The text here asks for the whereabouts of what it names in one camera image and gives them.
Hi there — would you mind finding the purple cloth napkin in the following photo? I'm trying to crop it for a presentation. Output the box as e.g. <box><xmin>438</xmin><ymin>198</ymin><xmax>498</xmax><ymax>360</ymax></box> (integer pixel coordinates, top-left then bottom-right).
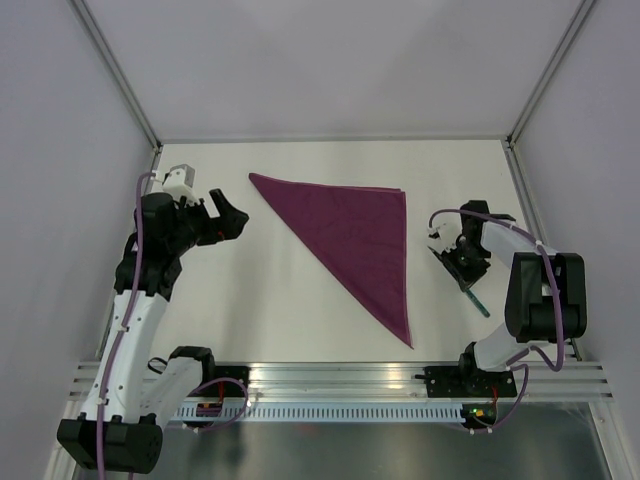
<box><xmin>248</xmin><ymin>173</ymin><xmax>413</xmax><ymax>347</ymax></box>

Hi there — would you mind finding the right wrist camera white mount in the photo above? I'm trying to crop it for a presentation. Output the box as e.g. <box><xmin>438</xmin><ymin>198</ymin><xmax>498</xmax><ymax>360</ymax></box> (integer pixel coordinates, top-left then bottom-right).
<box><xmin>427</xmin><ymin>224</ymin><xmax>446</xmax><ymax>240</ymax></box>

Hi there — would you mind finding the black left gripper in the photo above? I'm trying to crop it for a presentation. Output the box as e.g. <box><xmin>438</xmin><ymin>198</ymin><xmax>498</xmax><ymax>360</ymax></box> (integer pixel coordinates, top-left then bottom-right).
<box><xmin>167</xmin><ymin>189</ymin><xmax>248</xmax><ymax>256</ymax></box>

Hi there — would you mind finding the aluminium frame post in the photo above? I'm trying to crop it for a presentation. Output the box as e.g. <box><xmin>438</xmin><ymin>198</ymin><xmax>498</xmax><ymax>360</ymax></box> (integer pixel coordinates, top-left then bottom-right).
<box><xmin>68</xmin><ymin>0</ymin><xmax>162</xmax><ymax>153</ymax></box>
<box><xmin>505</xmin><ymin>0</ymin><xmax>599</xmax><ymax>149</ymax></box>

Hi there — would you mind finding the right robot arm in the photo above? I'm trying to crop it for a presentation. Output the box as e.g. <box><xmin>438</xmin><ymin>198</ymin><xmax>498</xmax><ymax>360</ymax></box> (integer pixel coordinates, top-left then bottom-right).
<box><xmin>428</xmin><ymin>200</ymin><xmax>587</xmax><ymax>395</ymax></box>

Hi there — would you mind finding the aluminium front rail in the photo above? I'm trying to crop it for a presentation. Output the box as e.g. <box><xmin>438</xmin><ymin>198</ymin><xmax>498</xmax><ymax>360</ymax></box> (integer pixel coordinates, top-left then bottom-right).
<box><xmin>69</xmin><ymin>362</ymin><xmax>614</xmax><ymax>404</ymax></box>

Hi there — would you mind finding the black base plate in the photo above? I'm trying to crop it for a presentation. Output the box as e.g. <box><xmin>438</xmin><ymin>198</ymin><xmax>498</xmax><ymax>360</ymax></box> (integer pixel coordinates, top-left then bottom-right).
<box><xmin>423</xmin><ymin>366</ymin><xmax>518</xmax><ymax>399</ymax></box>
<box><xmin>203</xmin><ymin>365</ymin><xmax>250</xmax><ymax>399</ymax></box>

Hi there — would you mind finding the white slotted cable duct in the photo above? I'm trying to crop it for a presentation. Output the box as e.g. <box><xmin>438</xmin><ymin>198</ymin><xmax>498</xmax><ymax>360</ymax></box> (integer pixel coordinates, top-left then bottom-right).
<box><xmin>169</xmin><ymin>403</ymin><xmax>464</xmax><ymax>422</ymax></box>

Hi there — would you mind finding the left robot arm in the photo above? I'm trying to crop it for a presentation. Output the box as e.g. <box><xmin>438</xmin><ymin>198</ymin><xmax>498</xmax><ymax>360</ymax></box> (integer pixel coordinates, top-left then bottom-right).
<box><xmin>57</xmin><ymin>189</ymin><xmax>249</xmax><ymax>478</ymax></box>

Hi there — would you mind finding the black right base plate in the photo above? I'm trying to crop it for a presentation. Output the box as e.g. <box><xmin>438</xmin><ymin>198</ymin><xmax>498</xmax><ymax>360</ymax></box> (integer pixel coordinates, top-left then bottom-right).
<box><xmin>423</xmin><ymin>366</ymin><xmax>518</xmax><ymax>399</ymax></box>

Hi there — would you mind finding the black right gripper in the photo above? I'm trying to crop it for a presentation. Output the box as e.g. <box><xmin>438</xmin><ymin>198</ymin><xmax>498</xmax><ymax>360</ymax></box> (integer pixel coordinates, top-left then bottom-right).
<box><xmin>440</xmin><ymin>239</ymin><xmax>490</xmax><ymax>291</ymax></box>

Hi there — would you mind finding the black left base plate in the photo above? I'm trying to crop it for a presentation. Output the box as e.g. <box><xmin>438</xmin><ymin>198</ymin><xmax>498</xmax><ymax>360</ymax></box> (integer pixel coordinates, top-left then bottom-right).
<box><xmin>203</xmin><ymin>365</ymin><xmax>250</xmax><ymax>399</ymax></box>

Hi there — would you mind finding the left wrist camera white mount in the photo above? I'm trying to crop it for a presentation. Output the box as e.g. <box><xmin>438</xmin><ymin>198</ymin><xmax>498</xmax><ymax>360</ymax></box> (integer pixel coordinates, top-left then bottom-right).
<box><xmin>151</xmin><ymin>164</ymin><xmax>199</xmax><ymax>206</ymax></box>

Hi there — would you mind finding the aluminium frame post right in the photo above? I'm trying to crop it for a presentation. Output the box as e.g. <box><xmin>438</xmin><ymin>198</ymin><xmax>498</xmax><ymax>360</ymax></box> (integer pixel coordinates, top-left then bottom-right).
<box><xmin>505</xmin><ymin>0</ymin><xmax>599</xmax><ymax>149</ymax></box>

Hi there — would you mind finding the aluminium frame post left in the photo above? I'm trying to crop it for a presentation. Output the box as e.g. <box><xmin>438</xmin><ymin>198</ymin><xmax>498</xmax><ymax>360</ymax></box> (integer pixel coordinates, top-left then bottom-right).
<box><xmin>68</xmin><ymin>0</ymin><xmax>162</xmax><ymax>153</ymax></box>

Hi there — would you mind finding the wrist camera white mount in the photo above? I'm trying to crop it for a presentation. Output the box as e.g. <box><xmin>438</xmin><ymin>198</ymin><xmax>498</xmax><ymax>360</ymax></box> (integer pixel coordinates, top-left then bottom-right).
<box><xmin>427</xmin><ymin>224</ymin><xmax>446</xmax><ymax>240</ymax></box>
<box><xmin>151</xmin><ymin>164</ymin><xmax>199</xmax><ymax>206</ymax></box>

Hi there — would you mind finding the green handled knife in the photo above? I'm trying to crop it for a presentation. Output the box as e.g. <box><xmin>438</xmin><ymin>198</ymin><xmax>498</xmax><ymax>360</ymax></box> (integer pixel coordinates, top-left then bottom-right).
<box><xmin>462</xmin><ymin>284</ymin><xmax>491</xmax><ymax>318</ymax></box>

